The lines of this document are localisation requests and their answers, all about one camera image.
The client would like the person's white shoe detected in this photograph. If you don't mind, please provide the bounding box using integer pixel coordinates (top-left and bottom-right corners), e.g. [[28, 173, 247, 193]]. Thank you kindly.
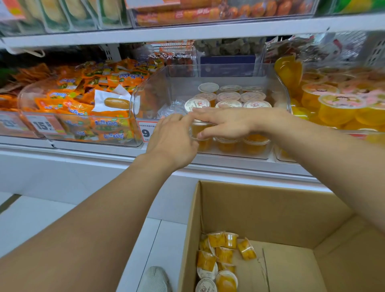
[[137, 266, 174, 292]]

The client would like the green sausage packet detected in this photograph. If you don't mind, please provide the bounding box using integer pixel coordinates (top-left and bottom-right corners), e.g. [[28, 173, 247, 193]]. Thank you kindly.
[[318, 0, 385, 14]]

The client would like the brown cardboard box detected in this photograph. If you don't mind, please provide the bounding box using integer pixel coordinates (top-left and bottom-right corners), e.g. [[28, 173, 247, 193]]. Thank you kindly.
[[178, 180, 385, 292]]

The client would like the crumpled clear plastic bag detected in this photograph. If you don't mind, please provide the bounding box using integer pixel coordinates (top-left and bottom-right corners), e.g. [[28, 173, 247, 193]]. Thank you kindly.
[[156, 101, 190, 118]]

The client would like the person's right hand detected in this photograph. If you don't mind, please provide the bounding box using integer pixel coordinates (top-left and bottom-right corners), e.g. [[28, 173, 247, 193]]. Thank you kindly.
[[188, 107, 291, 140]]

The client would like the pile of brown sachets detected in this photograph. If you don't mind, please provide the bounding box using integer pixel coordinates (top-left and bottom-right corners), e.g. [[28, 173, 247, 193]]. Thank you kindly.
[[264, 34, 316, 64]]

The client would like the person's left hand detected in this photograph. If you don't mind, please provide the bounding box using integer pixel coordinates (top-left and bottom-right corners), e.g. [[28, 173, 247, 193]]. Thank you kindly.
[[146, 113, 200, 172]]

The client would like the white sausage packet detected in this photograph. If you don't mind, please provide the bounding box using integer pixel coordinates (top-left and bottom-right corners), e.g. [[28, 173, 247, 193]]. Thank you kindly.
[[91, 85, 140, 115]]

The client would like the cluster of white-lid jelly cups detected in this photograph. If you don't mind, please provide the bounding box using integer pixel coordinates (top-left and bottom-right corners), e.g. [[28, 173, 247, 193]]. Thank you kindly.
[[184, 82, 273, 156]]

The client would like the pile of orange snack packets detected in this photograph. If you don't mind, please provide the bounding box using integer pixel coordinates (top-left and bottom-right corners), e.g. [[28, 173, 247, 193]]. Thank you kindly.
[[18, 59, 164, 142]]

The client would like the pile of brown snack packets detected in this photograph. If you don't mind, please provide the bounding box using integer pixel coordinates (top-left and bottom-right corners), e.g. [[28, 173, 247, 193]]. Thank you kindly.
[[0, 63, 53, 110]]

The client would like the pile of yellow jelly cups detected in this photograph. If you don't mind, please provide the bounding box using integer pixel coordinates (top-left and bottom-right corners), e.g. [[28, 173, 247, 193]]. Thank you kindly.
[[195, 231, 258, 292]]

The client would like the dark blue card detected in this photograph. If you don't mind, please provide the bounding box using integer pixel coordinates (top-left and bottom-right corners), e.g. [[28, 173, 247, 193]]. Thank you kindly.
[[200, 55, 258, 77]]

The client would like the pile of red snack packets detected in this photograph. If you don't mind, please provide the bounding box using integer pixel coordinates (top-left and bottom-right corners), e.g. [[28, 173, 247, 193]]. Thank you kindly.
[[147, 48, 195, 76]]

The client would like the person's left forearm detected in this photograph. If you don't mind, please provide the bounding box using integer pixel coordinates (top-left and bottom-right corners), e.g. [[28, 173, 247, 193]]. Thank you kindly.
[[0, 155, 181, 292]]

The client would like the pile of silver foil packets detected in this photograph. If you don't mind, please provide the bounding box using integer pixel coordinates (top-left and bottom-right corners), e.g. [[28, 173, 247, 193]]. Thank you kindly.
[[312, 31, 367, 62]]

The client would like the person's right forearm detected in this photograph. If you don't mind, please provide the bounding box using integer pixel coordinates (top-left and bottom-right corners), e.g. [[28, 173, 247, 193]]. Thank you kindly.
[[267, 109, 385, 235]]

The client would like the white wire mesh panel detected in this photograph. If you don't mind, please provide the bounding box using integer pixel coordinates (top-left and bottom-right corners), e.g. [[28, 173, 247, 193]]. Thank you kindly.
[[358, 31, 385, 68]]

